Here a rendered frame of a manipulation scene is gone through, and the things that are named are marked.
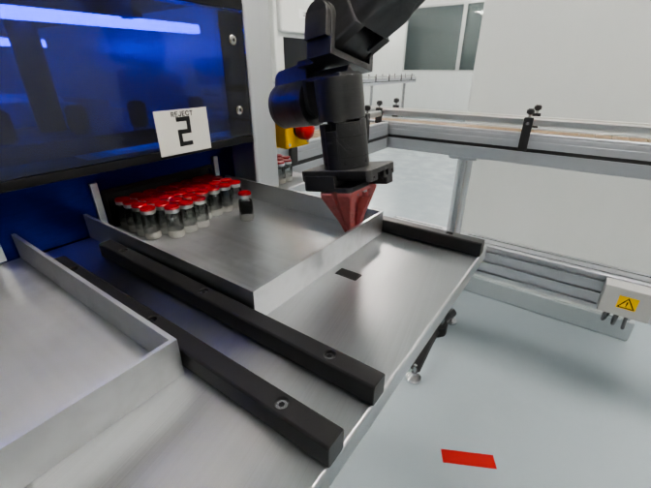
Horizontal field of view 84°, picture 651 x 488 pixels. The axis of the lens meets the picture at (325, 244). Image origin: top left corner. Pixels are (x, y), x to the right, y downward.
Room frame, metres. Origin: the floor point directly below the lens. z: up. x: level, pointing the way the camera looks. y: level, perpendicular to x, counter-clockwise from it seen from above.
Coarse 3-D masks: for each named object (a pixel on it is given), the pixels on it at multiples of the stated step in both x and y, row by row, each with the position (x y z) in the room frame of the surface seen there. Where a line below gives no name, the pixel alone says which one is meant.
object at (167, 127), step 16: (160, 112) 0.51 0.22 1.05; (176, 112) 0.53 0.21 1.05; (192, 112) 0.55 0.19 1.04; (160, 128) 0.51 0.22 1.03; (176, 128) 0.53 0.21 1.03; (192, 128) 0.55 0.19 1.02; (208, 128) 0.57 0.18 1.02; (160, 144) 0.51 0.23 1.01; (176, 144) 0.53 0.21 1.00; (192, 144) 0.55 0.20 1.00; (208, 144) 0.57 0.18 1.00
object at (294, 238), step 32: (256, 192) 0.64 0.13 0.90; (288, 192) 0.59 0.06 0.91; (96, 224) 0.46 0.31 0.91; (224, 224) 0.52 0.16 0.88; (256, 224) 0.52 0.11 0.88; (288, 224) 0.52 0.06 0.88; (320, 224) 0.52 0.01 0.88; (160, 256) 0.37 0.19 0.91; (192, 256) 0.42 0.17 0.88; (224, 256) 0.42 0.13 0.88; (256, 256) 0.42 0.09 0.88; (288, 256) 0.42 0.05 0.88; (320, 256) 0.37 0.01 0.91; (224, 288) 0.31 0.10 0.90; (256, 288) 0.29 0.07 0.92; (288, 288) 0.32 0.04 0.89
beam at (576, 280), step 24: (480, 264) 1.13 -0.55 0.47; (504, 264) 1.08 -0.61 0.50; (528, 264) 1.04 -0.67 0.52; (552, 264) 1.00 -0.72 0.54; (576, 264) 0.99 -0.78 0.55; (600, 264) 0.99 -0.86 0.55; (528, 288) 1.03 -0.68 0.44; (552, 288) 0.99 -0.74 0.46; (576, 288) 0.96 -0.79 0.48; (600, 288) 0.93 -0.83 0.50
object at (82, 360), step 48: (0, 288) 0.34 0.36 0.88; (48, 288) 0.34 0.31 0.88; (96, 288) 0.29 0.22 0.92; (0, 336) 0.26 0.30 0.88; (48, 336) 0.26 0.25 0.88; (96, 336) 0.26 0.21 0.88; (144, 336) 0.24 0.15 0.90; (0, 384) 0.20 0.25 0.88; (48, 384) 0.20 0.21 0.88; (96, 384) 0.17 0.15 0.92; (144, 384) 0.19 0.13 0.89; (0, 432) 0.16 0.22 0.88; (48, 432) 0.15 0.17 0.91; (96, 432) 0.16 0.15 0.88; (0, 480) 0.12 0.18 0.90
